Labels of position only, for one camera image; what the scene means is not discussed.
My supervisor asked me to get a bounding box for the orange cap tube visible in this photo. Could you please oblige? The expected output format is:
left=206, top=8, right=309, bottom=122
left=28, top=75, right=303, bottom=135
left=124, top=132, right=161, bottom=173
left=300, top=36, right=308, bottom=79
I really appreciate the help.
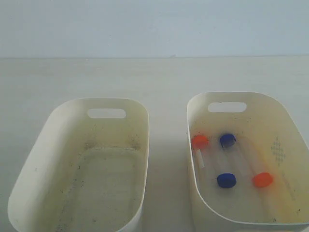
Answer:
left=238, top=136, right=273, bottom=188
left=192, top=135, right=212, bottom=180

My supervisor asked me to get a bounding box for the blue cap tube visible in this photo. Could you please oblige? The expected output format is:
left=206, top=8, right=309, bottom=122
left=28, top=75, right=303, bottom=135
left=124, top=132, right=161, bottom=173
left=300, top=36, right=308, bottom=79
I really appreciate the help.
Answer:
left=219, top=133, right=252, bottom=182
left=212, top=147, right=237, bottom=189

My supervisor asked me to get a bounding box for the blue cap tube front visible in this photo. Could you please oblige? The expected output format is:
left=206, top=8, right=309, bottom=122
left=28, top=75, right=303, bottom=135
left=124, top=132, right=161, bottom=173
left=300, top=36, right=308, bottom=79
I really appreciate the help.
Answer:
left=212, top=147, right=237, bottom=189

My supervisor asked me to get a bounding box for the cream plastic bin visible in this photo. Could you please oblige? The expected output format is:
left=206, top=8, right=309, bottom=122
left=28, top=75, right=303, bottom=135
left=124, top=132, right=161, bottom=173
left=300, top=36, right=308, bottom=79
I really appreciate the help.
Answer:
left=8, top=98, right=149, bottom=232
left=187, top=92, right=309, bottom=232

